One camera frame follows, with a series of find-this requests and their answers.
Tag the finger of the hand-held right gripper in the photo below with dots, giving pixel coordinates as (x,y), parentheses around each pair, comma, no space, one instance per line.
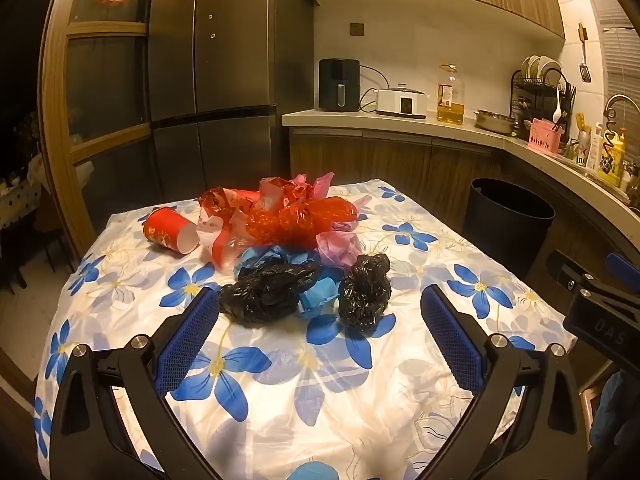
(565,267)
(622,265)

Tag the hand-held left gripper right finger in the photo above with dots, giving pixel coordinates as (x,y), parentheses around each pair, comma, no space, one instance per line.
(452,340)

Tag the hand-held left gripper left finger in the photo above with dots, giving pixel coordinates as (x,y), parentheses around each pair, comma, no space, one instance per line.
(190,340)

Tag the black trash bin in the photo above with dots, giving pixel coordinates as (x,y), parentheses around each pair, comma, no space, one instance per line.
(505,220)

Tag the blue plastic bag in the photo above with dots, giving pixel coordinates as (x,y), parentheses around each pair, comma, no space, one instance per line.
(317,295)

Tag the orange-red plastic bag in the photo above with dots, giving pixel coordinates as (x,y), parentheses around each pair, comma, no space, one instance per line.
(300,222)

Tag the blue cloth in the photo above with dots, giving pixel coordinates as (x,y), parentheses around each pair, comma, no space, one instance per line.
(620,410)

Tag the large black plastic bag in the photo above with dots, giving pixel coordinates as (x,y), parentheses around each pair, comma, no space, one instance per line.
(265,295)

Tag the small black plastic bag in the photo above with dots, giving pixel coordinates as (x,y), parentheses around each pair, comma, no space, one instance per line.
(365,290)

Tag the red and white plastic bag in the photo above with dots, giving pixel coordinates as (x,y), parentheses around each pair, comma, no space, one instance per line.
(220,240)

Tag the yellow detergent bottle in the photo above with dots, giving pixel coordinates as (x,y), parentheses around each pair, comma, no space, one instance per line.
(612,160)

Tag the red paper cup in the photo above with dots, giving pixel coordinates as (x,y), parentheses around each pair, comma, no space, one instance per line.
(167,230)

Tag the drink can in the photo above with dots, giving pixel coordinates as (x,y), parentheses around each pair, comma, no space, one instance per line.
(581,152)

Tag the white bottle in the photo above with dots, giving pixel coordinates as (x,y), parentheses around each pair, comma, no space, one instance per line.
(594,150)

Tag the pink utensil holder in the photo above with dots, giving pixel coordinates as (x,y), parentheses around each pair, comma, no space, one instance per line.
(545,137)

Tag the blue floral tablecloth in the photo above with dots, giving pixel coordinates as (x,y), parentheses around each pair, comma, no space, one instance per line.
(310,400)

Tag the pale lilac plastic bag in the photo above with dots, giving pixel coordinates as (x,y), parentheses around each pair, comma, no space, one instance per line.
(337,250)

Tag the white spoon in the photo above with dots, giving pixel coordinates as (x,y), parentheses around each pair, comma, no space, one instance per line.
(556,107)

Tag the metal bowl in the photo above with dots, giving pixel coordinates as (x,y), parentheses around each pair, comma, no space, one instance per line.
(495,120)

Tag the metal faucet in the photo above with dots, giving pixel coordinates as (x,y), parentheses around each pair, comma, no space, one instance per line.
(617,99)

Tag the black dish rack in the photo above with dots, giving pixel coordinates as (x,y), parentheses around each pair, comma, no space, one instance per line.
(530,95)

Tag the wooden kitchen counter cabinet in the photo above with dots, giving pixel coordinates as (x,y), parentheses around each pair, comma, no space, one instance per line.
(390,160)

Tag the hanging metal spatula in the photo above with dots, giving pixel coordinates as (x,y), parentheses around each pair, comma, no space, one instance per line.
(585,72)

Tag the cooking oil bottle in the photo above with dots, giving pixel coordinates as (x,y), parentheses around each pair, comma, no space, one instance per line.
(450,105)

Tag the window blind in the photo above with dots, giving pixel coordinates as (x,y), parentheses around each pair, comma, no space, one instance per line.
(622,55)

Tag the polka dot covered table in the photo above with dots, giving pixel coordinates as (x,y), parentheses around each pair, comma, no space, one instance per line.
(20,200)

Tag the white rice cooker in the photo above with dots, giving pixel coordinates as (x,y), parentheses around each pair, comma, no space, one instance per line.
(400,102)

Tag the wooden glass door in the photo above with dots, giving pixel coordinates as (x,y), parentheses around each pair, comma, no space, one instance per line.
(105,85)

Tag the steel refrigerator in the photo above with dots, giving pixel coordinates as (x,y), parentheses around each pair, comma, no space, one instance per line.
(225,60)

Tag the black air fryer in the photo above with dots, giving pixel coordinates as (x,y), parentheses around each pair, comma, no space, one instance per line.
(337,80)

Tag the dark wall switch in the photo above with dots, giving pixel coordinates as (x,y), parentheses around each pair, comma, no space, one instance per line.
(357,29)

